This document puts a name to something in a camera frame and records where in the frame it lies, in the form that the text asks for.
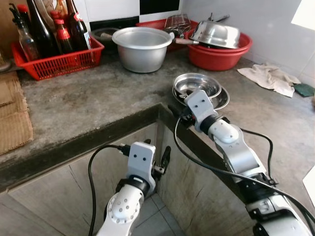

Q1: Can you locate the aluminium cooking pot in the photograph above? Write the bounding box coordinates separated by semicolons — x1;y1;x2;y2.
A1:
112;27;174;73

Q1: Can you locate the upturned stainless steel pot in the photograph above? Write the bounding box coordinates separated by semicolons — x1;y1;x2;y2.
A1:
189;20;242;50

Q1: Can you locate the red plastic bottle basket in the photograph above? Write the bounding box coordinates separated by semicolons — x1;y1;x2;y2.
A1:
11;37;105;81

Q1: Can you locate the wire mesh strainer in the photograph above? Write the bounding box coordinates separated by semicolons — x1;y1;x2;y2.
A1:
164;14;191;37

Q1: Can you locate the red plastic mesh tray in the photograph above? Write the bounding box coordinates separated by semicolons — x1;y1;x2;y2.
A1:
136;19;197;50

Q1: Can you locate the dark round metal dish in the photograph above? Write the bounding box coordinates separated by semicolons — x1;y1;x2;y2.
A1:
91;27;121;42

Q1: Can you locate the dark bottle with red label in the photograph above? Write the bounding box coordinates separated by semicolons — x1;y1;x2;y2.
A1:
64;0;92;50

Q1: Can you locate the red plastic basin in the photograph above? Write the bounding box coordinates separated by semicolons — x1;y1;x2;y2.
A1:
186;29;253;72

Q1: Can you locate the white crumpled cloth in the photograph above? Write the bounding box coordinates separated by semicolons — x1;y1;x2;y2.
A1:
237;63;301;98

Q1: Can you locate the clear bottle with pour spout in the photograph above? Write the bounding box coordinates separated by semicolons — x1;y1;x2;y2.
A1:
10;5;39;62

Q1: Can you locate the wood grain base cabinet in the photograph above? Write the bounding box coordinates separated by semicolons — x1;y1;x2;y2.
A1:
0;122;256;236

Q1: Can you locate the amber glass bottle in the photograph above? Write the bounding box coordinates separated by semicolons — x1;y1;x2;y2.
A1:
49;0;69;15

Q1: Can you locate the tall dark glass bottle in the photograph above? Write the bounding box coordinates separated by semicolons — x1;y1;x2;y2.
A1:
27;0;57;57

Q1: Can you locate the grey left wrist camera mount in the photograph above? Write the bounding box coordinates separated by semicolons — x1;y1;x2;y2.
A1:
127;142;157;183

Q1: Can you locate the brown wooden pan handle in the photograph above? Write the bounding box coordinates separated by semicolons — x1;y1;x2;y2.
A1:
173;37;197;46

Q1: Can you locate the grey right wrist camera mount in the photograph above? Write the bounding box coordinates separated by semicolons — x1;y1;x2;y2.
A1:
185;89;213;131

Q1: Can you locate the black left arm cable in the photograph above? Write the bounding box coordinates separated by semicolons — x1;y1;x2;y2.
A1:
88;144;131;236

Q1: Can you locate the green scouring pad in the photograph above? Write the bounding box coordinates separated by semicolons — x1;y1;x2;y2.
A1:
294;83;315;97

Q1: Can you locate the brown woven straw mat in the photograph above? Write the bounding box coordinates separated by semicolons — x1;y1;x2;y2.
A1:
0;71;34;155

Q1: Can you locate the red capped sauce bottle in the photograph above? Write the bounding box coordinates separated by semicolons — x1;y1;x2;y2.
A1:
52;11;74;54

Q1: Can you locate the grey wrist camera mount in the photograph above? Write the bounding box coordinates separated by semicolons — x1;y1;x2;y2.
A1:
127;142;157;183
185;89;213;131

